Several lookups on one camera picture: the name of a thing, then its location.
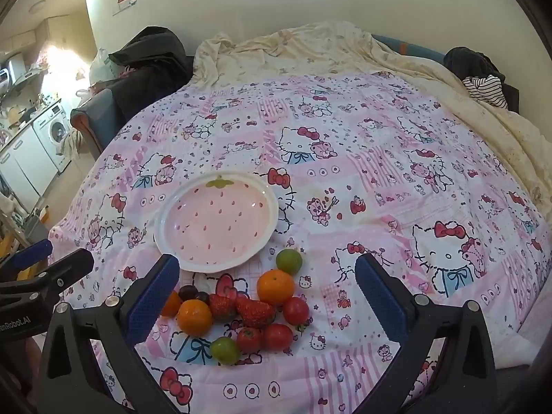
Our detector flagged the black and striped clothes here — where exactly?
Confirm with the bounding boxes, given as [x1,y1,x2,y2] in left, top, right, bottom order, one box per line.
[443,47,519,113]

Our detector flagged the white kitchen cabinet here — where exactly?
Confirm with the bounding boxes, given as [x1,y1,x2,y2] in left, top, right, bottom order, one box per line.
[1,127,58,212]

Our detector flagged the green lime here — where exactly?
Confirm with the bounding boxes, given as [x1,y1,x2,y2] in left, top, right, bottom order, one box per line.
[276,249,303,276]
[209,336,240,365]

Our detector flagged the small orange mandarin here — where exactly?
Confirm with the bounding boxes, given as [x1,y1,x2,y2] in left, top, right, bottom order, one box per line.
[160,290,183,318]

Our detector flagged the teal armchair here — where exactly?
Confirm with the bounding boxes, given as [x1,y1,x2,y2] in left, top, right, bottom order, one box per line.
[70,89,127,160]

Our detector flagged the large orange mandarin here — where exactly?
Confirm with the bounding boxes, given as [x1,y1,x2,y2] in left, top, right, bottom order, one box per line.
[256,269,295,307]

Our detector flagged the cream floral blanket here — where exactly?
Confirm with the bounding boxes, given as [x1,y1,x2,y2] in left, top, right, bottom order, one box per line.
[191,21,551,220]

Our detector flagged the red tomato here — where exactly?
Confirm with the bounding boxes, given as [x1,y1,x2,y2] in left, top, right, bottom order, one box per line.
[263,323,294,352]
[283,297,310,326]
[236,327,263,354]

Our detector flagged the white washing machine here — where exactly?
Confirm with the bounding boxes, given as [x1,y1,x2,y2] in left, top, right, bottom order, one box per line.
[32,100,71,173]

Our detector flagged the black jacket on chair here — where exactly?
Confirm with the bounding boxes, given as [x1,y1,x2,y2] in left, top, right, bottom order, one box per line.
[109,26,193,121]

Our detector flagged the pink strawberry plate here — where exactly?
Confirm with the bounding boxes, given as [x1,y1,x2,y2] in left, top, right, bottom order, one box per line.
[154,171,279,274]

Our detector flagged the red strawberry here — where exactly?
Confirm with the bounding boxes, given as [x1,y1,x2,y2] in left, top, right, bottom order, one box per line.
[209,294,237,322]
[236,297,276,329]

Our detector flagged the medium orange mandarin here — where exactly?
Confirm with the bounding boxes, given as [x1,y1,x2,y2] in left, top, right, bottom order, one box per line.
[176,299,213,337]

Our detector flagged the white plastic bag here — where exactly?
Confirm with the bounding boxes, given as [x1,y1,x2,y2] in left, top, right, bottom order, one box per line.
[89,48,116,86]

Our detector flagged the dark purple grape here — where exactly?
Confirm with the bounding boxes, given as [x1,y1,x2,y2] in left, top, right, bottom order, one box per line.
[178,285,198,302]

